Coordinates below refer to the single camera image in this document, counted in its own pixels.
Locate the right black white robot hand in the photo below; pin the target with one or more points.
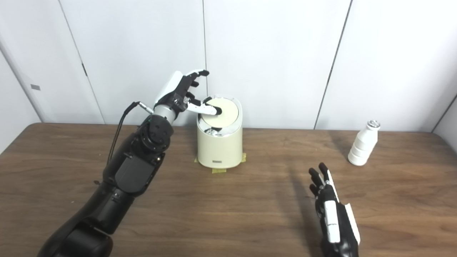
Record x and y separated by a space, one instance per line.
337 225

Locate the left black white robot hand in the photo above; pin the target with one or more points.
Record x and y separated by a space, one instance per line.
175 91

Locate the cream-colored lidded bin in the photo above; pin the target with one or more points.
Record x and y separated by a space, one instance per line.
219 142

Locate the small white plastic bottle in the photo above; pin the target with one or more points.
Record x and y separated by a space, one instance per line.
362 146

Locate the black wall panel hinge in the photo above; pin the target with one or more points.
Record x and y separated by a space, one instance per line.
84 69

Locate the grey wall label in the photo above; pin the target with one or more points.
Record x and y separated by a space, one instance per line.
35 87

